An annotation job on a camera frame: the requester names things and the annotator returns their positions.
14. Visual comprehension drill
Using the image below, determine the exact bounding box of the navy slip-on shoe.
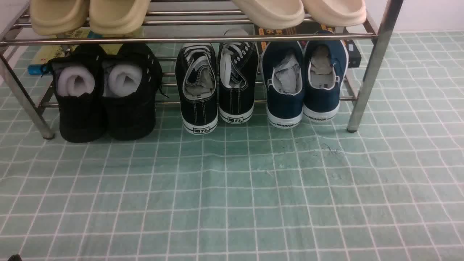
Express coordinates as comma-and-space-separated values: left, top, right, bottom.
303, 40, 349, 122
260, 41, 305, 129

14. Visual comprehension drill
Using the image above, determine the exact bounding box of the silver metal shoe rack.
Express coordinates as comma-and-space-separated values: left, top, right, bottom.
1, 0, 404, 140

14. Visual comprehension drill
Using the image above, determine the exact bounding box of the black book under rack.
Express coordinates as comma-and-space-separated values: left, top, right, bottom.
254, 22, 362, 69

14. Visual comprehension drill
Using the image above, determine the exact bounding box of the yellow book under rack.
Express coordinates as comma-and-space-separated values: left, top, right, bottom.
28, 28, 145, 75

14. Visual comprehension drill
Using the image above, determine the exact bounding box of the black canvas laced shoe left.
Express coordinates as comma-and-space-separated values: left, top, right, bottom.
175, 43, 219, 135

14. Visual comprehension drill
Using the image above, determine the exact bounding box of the black canvas laced shoe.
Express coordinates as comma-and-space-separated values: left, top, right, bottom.
175, 43, 219, 135
218, 42, 260, 124

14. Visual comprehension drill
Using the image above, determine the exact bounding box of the black canvas laced shoe right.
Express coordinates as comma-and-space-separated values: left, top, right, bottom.
218, 42, 260, 124

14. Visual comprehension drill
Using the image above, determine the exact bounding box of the black sneaker right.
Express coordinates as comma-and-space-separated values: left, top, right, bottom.
101, 43, 163, 141

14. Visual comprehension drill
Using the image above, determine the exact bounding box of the black sneaker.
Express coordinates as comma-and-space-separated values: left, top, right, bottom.
40, 43, 107, 143
101, 43, 163, 141

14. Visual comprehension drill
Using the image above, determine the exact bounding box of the cream slipper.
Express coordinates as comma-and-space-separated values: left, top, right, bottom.
232, 0, 305, 29
302, 0, 366, 27

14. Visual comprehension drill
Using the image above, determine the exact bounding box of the cream slipper far right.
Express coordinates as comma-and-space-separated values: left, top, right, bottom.
302, 0, 366, 27

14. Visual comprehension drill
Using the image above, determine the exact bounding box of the black sneaker left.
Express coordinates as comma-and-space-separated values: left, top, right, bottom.
40, 43, 107, 143

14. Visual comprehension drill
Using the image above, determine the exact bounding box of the beige slipper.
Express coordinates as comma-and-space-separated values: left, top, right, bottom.
29, 0, 90, 35
88, 0, 151, 35

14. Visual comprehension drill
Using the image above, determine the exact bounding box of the green checkered floor mat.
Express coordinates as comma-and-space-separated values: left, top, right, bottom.
0, 32, 464, 261

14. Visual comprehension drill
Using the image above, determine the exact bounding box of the beige slipper far left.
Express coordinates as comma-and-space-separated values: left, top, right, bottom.
29, 0, 90, 35

